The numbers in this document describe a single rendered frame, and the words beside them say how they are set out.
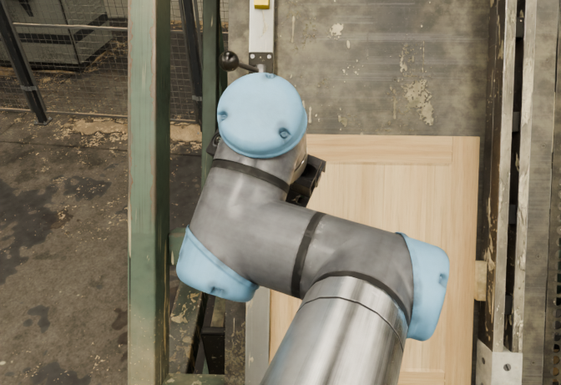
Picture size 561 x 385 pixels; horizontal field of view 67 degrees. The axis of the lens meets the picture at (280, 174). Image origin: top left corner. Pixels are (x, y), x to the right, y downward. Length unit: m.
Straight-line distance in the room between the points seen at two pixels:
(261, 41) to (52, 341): 1.85
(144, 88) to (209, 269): 0.63
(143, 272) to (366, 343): 0.74
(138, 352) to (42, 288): 1.65
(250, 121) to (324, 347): 0.18
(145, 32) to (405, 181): 0.62
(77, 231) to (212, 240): 2.51
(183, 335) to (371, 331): 1.01
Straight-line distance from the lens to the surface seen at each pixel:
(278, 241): 0.34
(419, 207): 0.95
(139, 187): 0.93
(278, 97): 0.35
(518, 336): 1.03
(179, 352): 1.23
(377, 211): 0.93
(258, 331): 0.96
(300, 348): 0.26
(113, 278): 2.50
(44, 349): 2.37
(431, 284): 0.32
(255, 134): 0.34
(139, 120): 0.93
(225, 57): 0.79
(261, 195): 0.36
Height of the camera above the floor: 1.83
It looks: 38 degrees down
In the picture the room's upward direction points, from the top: straight up
